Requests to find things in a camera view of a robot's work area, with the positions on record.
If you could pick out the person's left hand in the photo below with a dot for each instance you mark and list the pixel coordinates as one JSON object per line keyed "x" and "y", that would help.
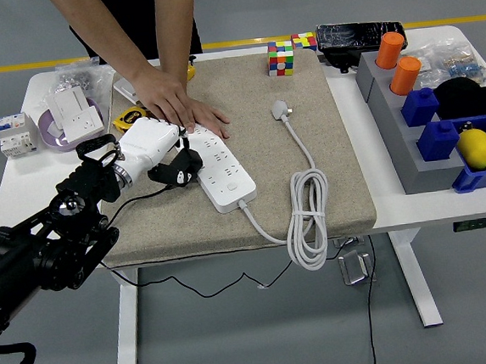
{"x": 214, "y": 118}

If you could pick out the person's right hand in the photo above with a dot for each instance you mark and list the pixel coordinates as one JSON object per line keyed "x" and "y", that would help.
{"x": 165, "y": 95}

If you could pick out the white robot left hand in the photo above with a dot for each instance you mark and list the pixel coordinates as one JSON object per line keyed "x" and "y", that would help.
{"x": 148, "y": 141}

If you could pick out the black plug adapter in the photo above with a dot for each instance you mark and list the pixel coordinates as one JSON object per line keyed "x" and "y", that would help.
{"x": 192, "y": 161}

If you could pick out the white power strip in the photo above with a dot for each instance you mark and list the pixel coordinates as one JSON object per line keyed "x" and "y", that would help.
{"x": 230, "y": 183}

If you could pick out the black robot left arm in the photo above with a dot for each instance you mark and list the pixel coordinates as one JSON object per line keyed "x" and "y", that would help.
{"x": 40, "y": 251}

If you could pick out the person's left forearm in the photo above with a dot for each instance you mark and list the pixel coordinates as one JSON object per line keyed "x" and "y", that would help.
{"x": 176, "y": 26}

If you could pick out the yellow tape measure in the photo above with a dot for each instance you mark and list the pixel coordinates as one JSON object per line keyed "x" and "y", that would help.
{"x": 128, "y": 117}

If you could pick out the yellow black tool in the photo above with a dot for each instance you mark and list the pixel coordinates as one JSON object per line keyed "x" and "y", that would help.
{"x": 191, "y": 72}

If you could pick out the grey-brown mat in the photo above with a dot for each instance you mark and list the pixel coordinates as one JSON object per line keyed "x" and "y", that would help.
{"x": 259, "y": 168}

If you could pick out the person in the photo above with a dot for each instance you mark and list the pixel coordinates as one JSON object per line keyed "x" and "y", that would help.
{"x": 144, "y": 24}

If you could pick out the large Rubik's cube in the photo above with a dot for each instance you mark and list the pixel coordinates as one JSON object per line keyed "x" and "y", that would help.
{"x": 280, "y": 61}

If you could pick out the clear bag of screws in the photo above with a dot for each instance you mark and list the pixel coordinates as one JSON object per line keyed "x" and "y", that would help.
{"x": 72, "y": 75}

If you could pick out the purple bowl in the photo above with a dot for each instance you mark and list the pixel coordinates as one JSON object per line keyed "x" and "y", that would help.
{"x": 49, "y": 137}

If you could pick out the small Rubik's cube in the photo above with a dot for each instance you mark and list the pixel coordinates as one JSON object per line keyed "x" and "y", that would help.
{"x": 305, "y": 40}

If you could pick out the white table leg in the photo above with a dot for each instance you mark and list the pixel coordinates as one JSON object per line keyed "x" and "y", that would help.
{"x": 127, "y": 320}
{"x": 415, "y": 277}

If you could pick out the black table control panel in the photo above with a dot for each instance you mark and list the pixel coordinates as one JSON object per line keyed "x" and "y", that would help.
{"x": 483, "y": 223}

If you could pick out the white circuit breaker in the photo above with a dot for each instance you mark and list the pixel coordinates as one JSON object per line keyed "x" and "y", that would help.
{"x": 11, "y": 134}

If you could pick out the black film-wrapped device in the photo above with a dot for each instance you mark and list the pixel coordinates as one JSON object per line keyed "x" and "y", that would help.
{"x": 349, "y": 36}

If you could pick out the blue plastic bin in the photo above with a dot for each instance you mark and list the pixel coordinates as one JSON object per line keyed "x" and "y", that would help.
{"x": 477, "y": 178}

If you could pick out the grey stepped peg holder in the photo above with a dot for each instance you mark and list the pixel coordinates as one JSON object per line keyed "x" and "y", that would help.
{"x": 396, "y": 134}

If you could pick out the orange cylinder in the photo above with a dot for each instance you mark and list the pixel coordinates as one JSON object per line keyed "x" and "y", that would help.
{"x": 390, "y": 50}
{"x": 405, "y": 76}

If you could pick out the blue block with knob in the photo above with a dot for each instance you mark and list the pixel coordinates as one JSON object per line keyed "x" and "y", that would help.
{"x": 419, "y": 109}
{"x": 437, "y": 141}

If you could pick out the yellow lemon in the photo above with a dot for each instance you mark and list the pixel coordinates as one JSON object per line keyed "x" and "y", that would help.
{"x": 476, "y": 149}

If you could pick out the clear bag of small parts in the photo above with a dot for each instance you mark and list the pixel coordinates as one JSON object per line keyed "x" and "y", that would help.
{"x": 458, "y": 63}

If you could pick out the black cloth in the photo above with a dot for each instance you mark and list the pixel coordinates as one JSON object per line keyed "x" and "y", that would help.
{"x": 465, "y": 96}

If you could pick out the white flat switch panel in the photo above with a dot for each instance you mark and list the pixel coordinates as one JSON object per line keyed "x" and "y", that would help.
{"x": 124, "y": 88}

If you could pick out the white wall socket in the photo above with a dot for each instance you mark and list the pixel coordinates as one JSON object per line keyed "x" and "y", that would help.
{"x": 82, "y": 124}

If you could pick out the white switch plate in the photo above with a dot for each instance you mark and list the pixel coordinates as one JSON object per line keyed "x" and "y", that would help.
{"x": 66, "y": 103}

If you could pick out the small metal bracket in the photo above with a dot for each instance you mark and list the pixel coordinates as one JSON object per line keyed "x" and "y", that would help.
{"x": 348, "y": 241}

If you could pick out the large metal bracket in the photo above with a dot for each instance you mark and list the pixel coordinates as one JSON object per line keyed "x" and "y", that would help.
{"x": 355, "y": 268}

